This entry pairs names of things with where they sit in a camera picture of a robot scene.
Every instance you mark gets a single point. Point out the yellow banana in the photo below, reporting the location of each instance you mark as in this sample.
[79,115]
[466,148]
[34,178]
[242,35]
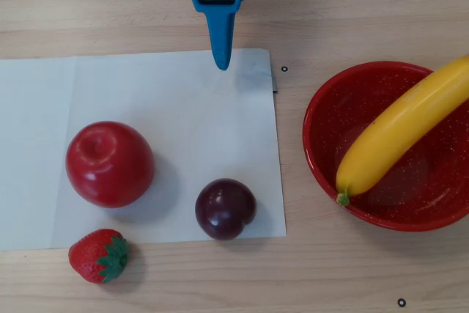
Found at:
[395,129]

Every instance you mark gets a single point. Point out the red speckled bowl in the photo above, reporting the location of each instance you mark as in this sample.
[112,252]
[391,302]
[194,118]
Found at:
[329,126]

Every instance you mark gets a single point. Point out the white paper sheet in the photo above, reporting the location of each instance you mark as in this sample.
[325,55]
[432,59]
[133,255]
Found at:
[165,107]

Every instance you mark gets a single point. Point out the red apple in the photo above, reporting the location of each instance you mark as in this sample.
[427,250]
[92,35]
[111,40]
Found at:
[110,166]

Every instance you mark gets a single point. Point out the dark purple plum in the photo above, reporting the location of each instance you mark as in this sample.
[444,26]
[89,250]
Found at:
[225,210]

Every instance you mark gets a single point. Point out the red strawberry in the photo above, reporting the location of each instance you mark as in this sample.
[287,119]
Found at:
[86,254]

